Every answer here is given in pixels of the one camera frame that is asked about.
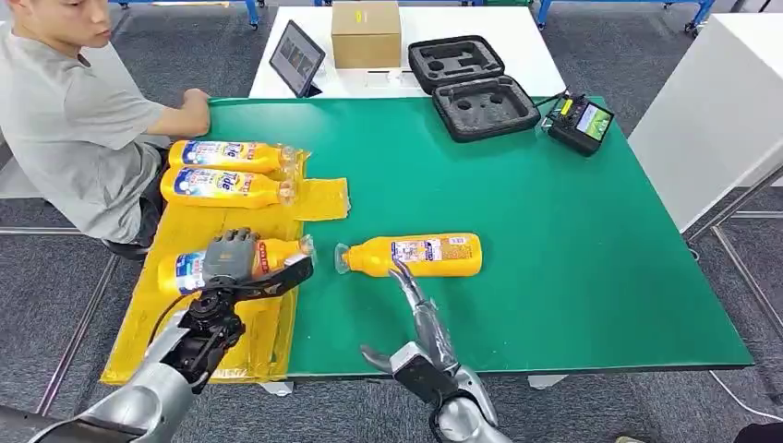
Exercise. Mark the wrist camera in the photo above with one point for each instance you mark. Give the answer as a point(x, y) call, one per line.
point(275, 284)
point(422, 376)

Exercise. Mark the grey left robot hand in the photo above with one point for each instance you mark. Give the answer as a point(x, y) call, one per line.
point(229, 260)

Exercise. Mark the black controller with screen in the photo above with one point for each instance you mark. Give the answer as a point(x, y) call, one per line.
point(580, 125)

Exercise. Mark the blue metal frame leg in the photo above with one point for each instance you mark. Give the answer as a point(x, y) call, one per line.
point(702, 13)
point(251, 12)
point(542, 12)

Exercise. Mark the person's hand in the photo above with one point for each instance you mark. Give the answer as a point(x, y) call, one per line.
point(196, 102)

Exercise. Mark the white table behind person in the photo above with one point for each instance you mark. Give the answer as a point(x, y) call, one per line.
point(119, 67)

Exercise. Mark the orange drink bottle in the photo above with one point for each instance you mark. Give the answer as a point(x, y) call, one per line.
point(410, 260)
point(220, 186)
point(220, 156)
point(278, 254)

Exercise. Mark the white side table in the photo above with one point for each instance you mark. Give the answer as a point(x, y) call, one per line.
point(716, 116)

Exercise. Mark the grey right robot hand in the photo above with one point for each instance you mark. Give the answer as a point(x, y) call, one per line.
point(434, 330)

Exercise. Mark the white table foot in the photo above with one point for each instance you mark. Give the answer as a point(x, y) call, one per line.
point(547, 383)
point(276, 389)

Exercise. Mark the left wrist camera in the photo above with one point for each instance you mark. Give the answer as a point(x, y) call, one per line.
point(275, 284)

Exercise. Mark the brown cardboard box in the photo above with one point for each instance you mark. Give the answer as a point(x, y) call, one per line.
point(366, 37)

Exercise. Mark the black foam-lined case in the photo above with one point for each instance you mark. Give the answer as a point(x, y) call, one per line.
point(483, 110)

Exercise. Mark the white table with case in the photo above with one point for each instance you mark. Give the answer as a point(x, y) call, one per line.
point(526, 55)

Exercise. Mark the yellow sheet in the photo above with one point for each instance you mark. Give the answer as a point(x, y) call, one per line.
point(257, 330)

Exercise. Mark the green mat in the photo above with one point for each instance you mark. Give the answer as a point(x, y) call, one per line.
point(581, 244)

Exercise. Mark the black tablet on stand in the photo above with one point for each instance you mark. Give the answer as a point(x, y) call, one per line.
point(297, 57)

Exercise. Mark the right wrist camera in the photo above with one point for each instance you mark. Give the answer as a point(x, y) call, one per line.
point(422, 376)

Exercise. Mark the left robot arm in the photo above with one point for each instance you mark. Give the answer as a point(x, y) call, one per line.
point(159, 385)

